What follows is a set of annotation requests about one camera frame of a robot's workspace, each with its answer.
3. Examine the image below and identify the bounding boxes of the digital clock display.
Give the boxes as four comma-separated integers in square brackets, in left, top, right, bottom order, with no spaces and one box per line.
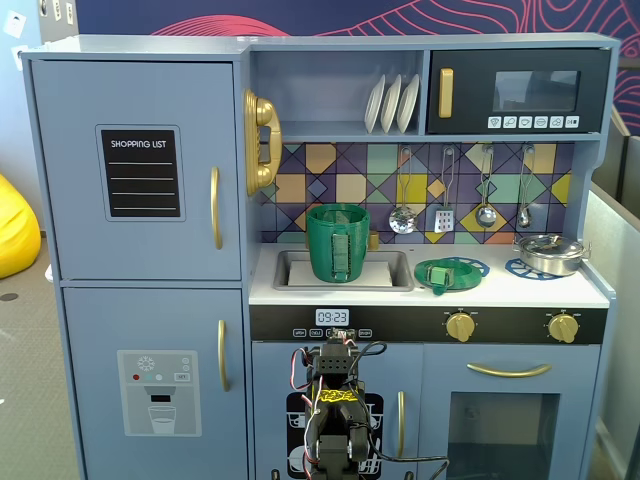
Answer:
[314,308,351,328]

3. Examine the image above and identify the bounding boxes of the long gold fridge handle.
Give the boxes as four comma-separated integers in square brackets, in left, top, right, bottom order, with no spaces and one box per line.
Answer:
[209,166,224,251]

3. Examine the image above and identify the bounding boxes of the gold oven handle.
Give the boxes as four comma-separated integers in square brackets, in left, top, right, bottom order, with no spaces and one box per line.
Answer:
[467,362,553,379]

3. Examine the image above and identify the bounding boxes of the black shopping list chalkboard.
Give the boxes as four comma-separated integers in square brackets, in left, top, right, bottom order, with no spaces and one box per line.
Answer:
[94,124,187,223]

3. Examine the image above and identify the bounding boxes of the red white servo wires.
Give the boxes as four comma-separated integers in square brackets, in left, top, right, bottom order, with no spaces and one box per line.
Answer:
[291,347,324,480]

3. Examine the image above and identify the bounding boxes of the steel slotted spatula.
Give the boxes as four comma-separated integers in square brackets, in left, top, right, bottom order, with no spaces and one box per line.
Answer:
[433,145,456,234]

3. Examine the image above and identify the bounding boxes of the grey desk partition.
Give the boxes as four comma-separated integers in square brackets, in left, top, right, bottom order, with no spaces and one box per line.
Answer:
[582,189,640,466]

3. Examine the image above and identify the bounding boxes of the black microwave door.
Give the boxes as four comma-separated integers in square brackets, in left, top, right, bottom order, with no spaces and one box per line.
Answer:
[425,48,612,135]

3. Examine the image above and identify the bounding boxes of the black dishes sticker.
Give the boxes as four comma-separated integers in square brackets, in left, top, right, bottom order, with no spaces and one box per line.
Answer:
[285,392,385,480]

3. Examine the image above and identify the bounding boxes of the steel pot with lid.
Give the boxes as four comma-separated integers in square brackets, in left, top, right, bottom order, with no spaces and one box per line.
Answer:
[513,233,592,277]

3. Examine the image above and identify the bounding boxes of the gold toy telephone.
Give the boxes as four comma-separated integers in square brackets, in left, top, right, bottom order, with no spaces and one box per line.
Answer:
[243,88,284,197]

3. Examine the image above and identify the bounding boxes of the green plastic recipient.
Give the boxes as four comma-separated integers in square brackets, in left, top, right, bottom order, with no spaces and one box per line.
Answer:
[305,203,381,282]

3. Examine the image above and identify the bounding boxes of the grey toy sink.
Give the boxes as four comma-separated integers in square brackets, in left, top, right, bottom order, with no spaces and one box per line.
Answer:
[272,249,415,293]

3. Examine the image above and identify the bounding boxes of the blue fridge door with chalkboard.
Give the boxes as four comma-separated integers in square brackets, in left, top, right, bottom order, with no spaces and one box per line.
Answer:
[30,59,242,281]

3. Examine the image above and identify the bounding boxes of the white wall socket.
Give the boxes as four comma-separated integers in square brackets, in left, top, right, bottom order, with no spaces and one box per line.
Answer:
[3,10,27,38]

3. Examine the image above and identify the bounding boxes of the white toy plate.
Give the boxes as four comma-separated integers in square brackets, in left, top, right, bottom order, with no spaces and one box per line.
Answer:
[364,74,387,135]
[396,73,421,134]
[379,74,403,135]

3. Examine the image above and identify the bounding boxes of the steel ladle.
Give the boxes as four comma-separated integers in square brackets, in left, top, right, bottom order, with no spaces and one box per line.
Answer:
[474,144,497,229]

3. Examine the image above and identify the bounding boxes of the gold microwave handle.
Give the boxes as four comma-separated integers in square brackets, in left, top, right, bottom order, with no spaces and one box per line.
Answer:
[438,67,455,120]

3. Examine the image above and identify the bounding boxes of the grey ice dispenser sticker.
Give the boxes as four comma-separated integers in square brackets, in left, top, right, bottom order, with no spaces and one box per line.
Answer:
[116,349,203,438]

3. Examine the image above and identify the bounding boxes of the colourful tile backsplash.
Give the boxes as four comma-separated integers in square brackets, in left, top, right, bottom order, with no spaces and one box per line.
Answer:
[259,142,574,246]

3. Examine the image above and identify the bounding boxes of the steel skimmer spoon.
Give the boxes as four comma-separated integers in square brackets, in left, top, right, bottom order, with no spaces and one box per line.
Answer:
[389,145,419,235]

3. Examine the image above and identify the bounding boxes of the short gold freezer handle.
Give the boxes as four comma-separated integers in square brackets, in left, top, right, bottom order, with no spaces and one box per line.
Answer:
[217,319,231,393]

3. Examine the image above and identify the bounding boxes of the blue dishwasher door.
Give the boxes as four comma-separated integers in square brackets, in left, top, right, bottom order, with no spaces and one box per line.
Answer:
[252,341,424,480]

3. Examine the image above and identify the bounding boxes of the blue freezer door with dispenser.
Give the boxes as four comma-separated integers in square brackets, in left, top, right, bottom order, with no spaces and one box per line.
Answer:
[62,287,250,480]

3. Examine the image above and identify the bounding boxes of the blue oven door with window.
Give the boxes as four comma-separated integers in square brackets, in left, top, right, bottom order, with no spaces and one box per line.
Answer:
[422,343,601,480]

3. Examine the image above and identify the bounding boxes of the black camera cable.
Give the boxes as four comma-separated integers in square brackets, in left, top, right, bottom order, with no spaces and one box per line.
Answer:
[349,340,451,480]

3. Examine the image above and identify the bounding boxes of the blue wooden toy kitchen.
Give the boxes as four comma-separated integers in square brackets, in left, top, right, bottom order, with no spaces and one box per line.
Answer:
[20,32,621,480]

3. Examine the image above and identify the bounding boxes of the black oven control panel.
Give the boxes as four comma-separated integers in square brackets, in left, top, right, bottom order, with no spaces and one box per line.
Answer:
[249,304,609,345]

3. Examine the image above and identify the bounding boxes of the yellow beanbag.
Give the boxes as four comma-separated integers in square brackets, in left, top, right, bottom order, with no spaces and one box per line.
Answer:
[0,173,42,280]

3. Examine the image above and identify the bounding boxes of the gold dishwasher handle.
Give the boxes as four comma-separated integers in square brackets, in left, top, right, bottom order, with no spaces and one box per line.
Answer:
[397,390,406,459]

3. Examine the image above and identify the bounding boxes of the green round lid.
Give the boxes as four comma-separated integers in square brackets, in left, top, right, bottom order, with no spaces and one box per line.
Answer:
[413,257,482,297]

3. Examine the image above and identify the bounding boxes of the gold stove knob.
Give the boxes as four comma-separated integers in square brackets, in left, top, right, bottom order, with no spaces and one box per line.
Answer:
[443,309,477,344]
[546,309,581,344]

